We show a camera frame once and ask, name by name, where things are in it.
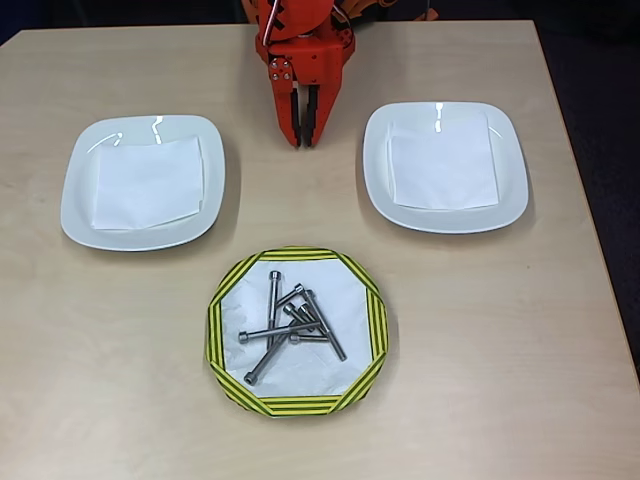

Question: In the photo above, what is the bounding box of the white paper napkin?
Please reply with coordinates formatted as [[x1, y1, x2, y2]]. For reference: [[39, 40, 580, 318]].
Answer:
[[386, 109, 501, 211], [91, 134, 206, 234]]

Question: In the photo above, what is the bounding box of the white square plate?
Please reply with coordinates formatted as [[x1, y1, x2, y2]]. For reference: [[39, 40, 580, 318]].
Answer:
[[59, 114, 227, 253], [361, 101, 530, 235]]

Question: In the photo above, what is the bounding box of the yellow green striped paper plate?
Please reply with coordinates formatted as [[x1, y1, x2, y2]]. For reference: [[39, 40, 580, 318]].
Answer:
[[203, 244, 391, 419]]

